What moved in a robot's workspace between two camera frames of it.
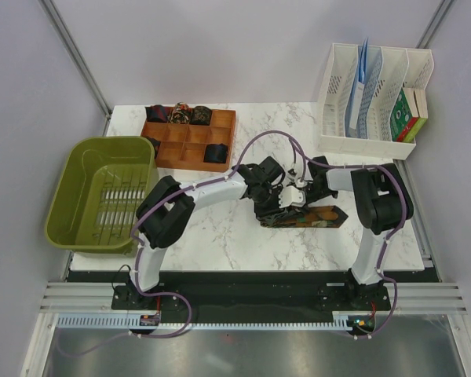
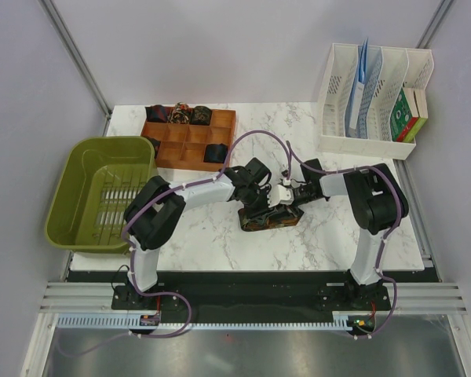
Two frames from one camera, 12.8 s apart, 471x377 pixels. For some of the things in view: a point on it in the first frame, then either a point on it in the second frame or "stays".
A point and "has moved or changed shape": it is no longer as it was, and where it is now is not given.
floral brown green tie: x=310 y=217 has moved or changed shape
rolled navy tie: x=216 y=153 stays
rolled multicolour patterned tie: x=180 y=114 stays
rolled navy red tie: x=157 y=113 stays
